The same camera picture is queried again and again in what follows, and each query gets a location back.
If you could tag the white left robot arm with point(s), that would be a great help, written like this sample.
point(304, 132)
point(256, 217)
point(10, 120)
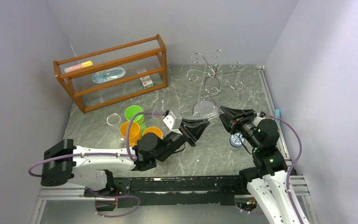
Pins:
point(93, 168)

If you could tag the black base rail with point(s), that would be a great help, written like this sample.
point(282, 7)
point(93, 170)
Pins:
point(147, 191)

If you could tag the small blue-lidded jar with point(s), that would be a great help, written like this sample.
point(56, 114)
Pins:
point(236, 142)

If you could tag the yellow pink highlighter pen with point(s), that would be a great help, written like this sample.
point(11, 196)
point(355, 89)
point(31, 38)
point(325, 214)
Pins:
point(78, 66)

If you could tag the clear plastic wine glass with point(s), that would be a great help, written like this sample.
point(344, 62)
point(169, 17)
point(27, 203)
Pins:
point(158, 120)
point(114, 122)

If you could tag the small white box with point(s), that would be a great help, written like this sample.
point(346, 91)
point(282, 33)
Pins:
point(146, 82)

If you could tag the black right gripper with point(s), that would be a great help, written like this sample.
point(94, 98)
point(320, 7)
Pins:
point(236, 122)

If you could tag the orange wooden shelf rack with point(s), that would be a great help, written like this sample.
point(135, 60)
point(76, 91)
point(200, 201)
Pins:
point(139, 58)

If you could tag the green plastic goblet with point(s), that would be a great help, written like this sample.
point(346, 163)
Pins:
point(131, 111)

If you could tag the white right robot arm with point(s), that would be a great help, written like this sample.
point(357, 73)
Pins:
point(269, 180)

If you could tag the orange plastic goblet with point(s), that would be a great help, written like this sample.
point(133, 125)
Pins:
point(134, 132)
point(154, 130)

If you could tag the chrome wine glass rack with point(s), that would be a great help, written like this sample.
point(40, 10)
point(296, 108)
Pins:
point(213, 82)

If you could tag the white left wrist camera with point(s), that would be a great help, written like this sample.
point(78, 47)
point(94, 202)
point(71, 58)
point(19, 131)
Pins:
point(173, 121)

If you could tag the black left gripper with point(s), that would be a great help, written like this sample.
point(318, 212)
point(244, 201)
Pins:
point(195, 129)

